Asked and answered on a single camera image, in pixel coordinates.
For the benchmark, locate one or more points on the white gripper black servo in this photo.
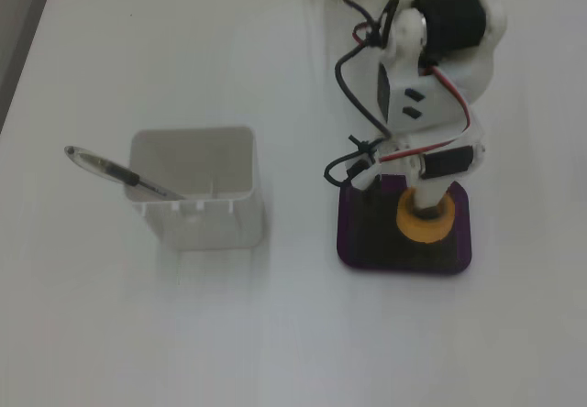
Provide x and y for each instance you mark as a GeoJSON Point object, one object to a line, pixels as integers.
{"type": "Point", "coordinates": [446, 165]}

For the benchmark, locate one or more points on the yellow masking tape roll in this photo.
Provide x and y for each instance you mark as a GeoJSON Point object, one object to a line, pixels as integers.
{"type": "Point", "coordinates": [424, 233]}

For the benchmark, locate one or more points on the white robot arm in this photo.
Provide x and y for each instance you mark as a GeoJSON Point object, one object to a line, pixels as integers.
{"type": "Point", "coordinates": [413, 100]}

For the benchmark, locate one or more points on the purple metal tray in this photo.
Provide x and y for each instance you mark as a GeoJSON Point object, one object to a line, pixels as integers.
{"type": "Point", "coordinates": [345, 242]}

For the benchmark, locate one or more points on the white plastic pen holder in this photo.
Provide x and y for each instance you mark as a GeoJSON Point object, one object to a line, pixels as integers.
{"type": "Point", "coordinates": [206, 230]}

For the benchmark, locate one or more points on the black ballpoint pen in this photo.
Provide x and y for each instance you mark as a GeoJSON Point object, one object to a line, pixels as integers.
{"type": "Point", "coordinates": [110, 167]}

